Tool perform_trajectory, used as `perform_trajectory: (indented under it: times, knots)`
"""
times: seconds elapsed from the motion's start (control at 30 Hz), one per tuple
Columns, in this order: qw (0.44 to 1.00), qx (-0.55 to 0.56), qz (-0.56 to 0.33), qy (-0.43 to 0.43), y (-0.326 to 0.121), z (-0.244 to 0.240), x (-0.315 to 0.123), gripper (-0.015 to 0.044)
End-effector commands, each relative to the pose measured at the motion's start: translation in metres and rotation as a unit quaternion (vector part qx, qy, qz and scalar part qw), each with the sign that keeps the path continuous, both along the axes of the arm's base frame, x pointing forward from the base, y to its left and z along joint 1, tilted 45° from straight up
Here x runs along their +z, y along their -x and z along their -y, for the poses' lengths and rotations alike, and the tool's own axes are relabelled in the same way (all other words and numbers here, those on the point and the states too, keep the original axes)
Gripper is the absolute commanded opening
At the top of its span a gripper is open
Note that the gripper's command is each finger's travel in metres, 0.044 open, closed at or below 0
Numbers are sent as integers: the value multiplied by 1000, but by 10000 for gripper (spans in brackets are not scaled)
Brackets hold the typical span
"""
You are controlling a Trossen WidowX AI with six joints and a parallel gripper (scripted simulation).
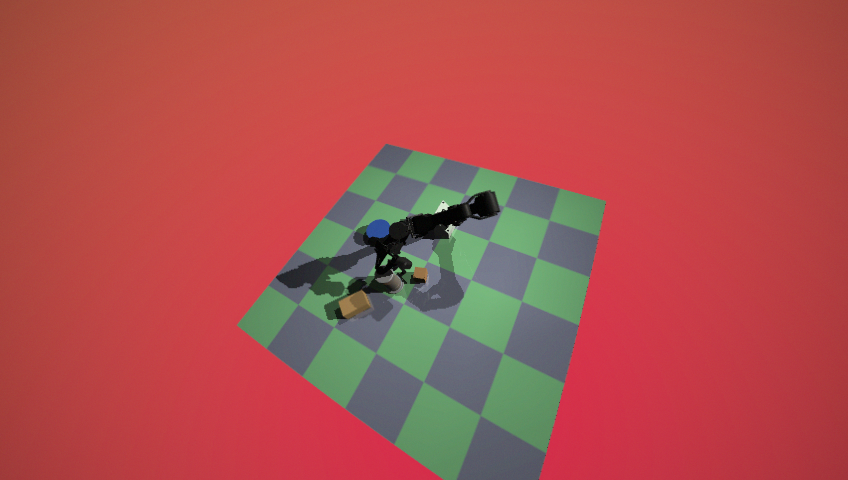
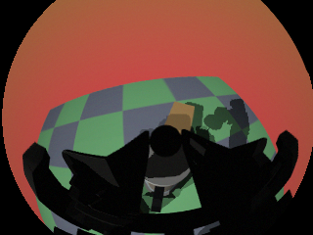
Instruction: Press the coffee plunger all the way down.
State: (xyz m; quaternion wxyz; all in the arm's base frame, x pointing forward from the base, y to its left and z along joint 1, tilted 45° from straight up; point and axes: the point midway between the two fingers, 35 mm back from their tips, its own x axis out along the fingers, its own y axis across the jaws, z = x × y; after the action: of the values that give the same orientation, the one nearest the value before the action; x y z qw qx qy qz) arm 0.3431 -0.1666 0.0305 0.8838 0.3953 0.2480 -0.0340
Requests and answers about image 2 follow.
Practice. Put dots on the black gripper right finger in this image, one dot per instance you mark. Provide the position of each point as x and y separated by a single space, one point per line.
212 165

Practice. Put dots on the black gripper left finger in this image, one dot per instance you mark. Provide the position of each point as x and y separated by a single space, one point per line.
124 169

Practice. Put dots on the coffee press plunger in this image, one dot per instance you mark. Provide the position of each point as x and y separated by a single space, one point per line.
167 164

